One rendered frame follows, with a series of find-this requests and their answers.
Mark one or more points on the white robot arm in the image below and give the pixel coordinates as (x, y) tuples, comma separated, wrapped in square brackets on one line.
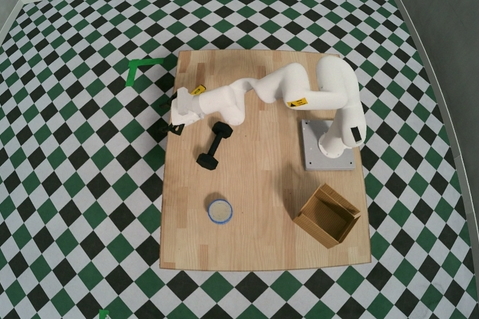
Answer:
[(292, 79)]

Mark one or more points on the yellow pocket level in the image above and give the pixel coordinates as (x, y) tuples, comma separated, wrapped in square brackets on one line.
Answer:
[(199, 90)]

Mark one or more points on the black hexagonal dumbbell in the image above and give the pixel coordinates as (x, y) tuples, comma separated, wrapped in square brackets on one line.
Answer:
[(221, 130)]

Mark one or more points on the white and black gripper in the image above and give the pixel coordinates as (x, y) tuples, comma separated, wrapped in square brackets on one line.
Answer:
[(177, 118)]

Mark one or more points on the brown cardboard box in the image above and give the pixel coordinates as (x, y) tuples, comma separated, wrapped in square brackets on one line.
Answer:
[(326, 220)]

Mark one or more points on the beige round tin with blue bands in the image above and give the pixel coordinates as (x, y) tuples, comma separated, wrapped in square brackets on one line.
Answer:
[(220, 212)]

